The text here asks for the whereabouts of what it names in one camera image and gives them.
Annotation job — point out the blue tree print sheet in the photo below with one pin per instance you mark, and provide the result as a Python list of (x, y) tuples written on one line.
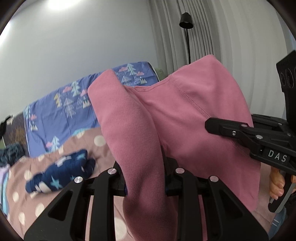
[(59, 115)]

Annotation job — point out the teal knitted blanket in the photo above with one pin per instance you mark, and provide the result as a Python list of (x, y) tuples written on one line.
[(11, 154)]

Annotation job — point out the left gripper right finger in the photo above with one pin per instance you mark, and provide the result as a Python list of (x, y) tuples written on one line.
[(207, 208)]

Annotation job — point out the grey pleated curtain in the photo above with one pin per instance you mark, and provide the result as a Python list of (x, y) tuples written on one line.
[(247, 37)]

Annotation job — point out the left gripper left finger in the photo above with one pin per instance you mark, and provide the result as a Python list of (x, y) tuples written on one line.
[(80, 202)]

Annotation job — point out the black floor lamp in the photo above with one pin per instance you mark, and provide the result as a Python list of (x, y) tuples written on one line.
[(186, 23)]

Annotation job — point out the green pillow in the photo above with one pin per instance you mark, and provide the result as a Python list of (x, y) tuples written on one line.
[(160, 74)]

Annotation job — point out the pink polka dot blanket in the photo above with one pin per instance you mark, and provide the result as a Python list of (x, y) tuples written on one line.
[(24, 208)]

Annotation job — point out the lavender folded cloth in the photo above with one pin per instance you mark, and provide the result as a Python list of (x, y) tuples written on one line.
[(3, 171)]

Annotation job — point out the pink garment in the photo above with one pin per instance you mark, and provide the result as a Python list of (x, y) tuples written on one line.
[(142, 124)]

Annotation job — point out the navy star fleece garment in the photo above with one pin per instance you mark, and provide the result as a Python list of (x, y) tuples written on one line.
[(59, 174)]

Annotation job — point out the person's right hand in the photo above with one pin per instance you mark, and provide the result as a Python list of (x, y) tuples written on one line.
[(276, 183)]

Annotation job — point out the black cloth on headboard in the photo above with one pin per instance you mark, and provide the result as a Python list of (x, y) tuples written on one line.
[(3, 126)]

